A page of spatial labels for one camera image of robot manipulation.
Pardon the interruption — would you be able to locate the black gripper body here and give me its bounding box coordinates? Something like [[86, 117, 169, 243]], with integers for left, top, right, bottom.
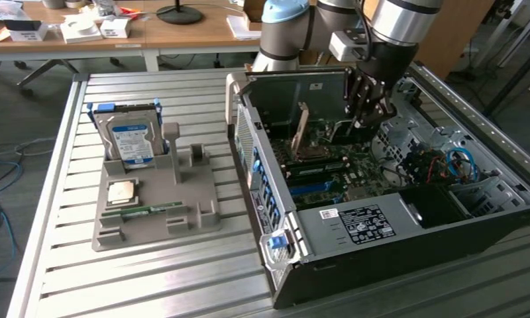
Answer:
[[357, 39, 419, 87]]

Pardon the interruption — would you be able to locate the silver perforated drive cage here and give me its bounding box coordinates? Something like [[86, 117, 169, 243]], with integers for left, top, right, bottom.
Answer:
[[377, 74, 441, 156]]

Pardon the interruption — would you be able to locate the wooden cabinet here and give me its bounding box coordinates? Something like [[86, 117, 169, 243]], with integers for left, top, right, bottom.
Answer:
[[361, 0, 498, 80]]

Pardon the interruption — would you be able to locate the CPU socket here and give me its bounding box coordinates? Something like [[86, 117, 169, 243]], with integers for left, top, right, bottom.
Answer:
[[290, 137, 334, 163]]

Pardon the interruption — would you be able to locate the black RAM slot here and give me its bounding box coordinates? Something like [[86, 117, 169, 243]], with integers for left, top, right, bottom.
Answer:
[[286, 167, 350, 182], [263, 119, 327, 127], [283, 158, 349, 172], [266, 125, 330, 133]]

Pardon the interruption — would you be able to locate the green motherboard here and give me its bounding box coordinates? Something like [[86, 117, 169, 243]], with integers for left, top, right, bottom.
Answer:
[[263, 119, 407, 211]]

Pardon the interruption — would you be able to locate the silver chipset heatsink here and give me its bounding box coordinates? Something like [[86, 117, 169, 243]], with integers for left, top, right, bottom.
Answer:
[[346, 187, 373, 200]]

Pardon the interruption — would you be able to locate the blue expansion slot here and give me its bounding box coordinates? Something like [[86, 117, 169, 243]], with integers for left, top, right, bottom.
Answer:
[[290, 184, 334, 197]]

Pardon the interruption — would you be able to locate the white booklet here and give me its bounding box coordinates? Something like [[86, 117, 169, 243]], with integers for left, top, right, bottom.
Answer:
[[226, 15, 263, 41]]

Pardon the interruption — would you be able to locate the open cardboard box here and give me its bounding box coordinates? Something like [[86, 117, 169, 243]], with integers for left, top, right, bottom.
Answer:
[[242, 0, 266, 23]]

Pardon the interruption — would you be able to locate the grey power supply unit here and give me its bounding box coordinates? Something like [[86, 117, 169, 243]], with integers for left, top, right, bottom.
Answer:
[[295, 193, 425, 258]]

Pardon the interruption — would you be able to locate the silver disk bay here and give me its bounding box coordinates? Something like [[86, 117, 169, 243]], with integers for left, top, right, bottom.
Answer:
[[447, 177, 529, 219]]

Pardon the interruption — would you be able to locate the wooden desk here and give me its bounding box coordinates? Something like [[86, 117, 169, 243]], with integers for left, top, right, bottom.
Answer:
[[0, 0, 387, 72]]

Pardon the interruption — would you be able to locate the black round lamp base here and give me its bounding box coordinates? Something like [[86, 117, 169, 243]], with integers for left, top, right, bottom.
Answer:
[[155, 0, 203, 26]]

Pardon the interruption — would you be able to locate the black open PC case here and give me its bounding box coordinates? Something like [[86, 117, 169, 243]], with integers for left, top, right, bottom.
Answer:
[[223, 61, 530, 311]]

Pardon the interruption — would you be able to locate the hard disk with blue caddy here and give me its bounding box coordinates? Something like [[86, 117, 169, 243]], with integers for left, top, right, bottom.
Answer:
[[86, 98, 166, 170]]

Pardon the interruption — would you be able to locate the grey printed parts rack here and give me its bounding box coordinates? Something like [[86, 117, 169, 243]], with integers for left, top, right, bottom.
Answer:
[[90, 122, 223, 252]]

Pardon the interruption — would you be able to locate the green RAM stick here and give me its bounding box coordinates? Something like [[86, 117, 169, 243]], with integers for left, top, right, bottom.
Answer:
[[101, 201, 185, 218]]

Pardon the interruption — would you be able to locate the white labelled box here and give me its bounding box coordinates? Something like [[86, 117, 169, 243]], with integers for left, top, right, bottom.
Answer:
[[99, 18, 131, 39]]

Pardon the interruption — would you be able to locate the silver CPU chip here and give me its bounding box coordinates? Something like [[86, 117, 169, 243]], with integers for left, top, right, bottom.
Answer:
[[106, 182, 135, 203]]

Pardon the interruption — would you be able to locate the white box with tape roll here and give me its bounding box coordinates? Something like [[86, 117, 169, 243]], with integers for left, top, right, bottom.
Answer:
[[59, 15, 103, 44]]

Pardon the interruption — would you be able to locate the white box black lid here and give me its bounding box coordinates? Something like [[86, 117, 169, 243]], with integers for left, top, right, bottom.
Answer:
[[2, 19, 49, 43]]

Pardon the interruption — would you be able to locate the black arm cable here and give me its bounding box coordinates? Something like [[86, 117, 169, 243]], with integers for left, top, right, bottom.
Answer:
[[354, 0, 375, 61]]

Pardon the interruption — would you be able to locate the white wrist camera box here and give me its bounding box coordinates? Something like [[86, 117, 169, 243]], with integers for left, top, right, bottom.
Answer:
[[329, 28, 371, 62]]

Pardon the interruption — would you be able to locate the red wire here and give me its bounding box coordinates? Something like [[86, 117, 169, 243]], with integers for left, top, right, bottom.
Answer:
[[426, 154, 447, 183]]

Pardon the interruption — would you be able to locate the blue wire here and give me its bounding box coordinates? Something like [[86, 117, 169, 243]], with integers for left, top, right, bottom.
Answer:
[[445, 147, 482, 184]]

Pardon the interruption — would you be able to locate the grey floor cable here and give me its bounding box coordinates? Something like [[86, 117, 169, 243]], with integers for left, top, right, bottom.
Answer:
[[0, 137, 56, 157]]

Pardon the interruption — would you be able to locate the blue floor cable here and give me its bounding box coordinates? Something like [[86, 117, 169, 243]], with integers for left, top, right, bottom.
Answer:
[[0, 145, 24, 282]]

